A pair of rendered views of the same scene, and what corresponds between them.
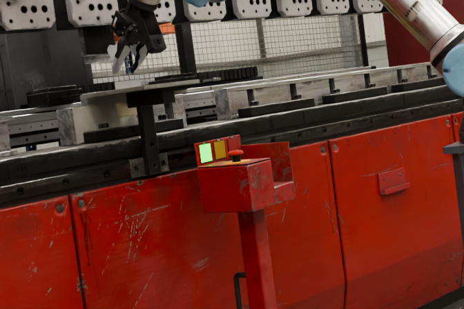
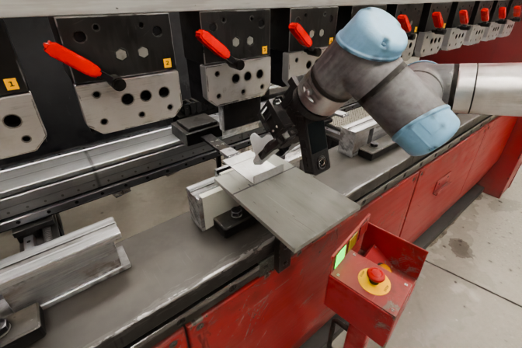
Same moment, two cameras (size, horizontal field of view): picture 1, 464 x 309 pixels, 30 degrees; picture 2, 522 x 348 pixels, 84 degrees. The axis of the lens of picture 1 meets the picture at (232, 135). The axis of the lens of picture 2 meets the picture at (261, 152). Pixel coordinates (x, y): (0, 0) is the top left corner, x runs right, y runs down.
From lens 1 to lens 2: 178 cm
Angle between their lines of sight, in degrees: 27
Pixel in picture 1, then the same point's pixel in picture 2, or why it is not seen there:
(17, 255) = not seen: outside the picture
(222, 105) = (346, 143)
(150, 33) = (313, 151)
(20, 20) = (121, 116)
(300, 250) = not seen: hidden behind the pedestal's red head
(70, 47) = not seen: hidden behind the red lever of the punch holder
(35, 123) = (176, 155)
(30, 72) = (185, 75)
